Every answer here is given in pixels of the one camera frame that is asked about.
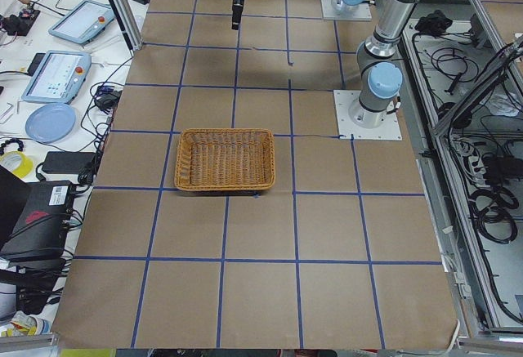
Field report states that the yellow tape roll on desk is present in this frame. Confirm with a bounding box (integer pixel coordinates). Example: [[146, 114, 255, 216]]
[[1, 151, 34, 179]]

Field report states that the upper teach pendant tablet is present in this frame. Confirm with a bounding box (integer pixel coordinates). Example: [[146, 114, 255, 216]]
[[48, 0, 115, 45]]

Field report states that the teach pendant tablet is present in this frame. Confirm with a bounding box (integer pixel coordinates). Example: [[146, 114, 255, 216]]
[[48, 0, 115, 45], [21, 50, 92, 104]]

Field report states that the brown wicker basket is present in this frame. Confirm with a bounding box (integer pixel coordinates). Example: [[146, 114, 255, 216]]
[[174, 128, 275, 192]]

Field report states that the lower teach pendant tablet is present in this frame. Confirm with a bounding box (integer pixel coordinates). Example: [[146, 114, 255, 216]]
[[21, 50, 92, 104]]

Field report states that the black cloth bundle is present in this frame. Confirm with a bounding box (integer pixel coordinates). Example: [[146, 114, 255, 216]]
[[414, 10, 453, 36]]

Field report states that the light blue plate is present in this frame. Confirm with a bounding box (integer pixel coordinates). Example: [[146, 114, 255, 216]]
[[25, 103, 76, 144]]

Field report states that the black power adapter brick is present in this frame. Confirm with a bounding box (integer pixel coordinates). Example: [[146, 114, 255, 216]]
[[42, 151, 95, 174]]

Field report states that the black computer box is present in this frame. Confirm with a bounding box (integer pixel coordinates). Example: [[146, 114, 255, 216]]
[[1, 181, 74, 262]]

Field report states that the aluminium frame post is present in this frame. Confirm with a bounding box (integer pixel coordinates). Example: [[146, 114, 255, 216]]
[[108, 0, 143, 51]]

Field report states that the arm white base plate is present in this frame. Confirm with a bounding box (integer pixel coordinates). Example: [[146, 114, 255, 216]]
[[320, 0, 372, 21], [333, 90, 402, 141]]

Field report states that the black bead bracelet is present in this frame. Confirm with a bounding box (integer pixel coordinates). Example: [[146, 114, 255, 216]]
[[0, 137, 25, 154]]

